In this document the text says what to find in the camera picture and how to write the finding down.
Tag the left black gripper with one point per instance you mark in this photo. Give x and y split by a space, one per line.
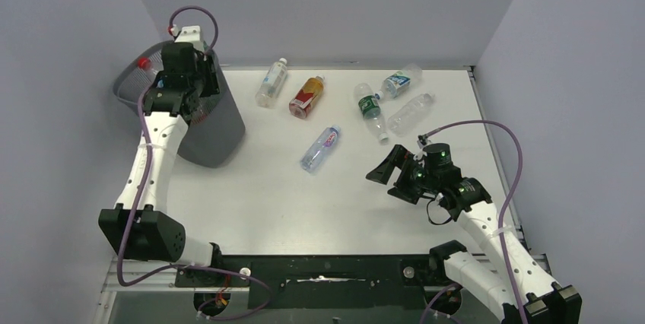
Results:
205 62

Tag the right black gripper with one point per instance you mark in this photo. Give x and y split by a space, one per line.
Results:
382 173

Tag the plain clear bottle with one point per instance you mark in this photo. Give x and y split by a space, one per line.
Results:
411 114

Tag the green label clear bottle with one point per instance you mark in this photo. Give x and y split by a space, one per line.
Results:
371 112

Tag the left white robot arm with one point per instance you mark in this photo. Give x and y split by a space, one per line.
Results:
138 227

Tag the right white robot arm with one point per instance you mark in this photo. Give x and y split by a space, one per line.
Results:
520 290

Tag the grey ribbed waste bin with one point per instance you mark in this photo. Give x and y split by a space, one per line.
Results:
211 127

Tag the pink blue label bottle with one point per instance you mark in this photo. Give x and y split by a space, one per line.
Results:
320 149

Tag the blue label clear bottle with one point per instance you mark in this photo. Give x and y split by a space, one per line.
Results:
399 82

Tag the clear bottle white label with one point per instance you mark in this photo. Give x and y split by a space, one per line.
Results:
272 83

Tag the red yellow label bottle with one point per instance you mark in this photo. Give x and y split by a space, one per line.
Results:
307 97

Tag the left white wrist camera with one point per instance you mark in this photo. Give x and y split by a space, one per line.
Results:
187 34

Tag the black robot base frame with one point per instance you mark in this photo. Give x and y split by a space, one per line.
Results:
338 282

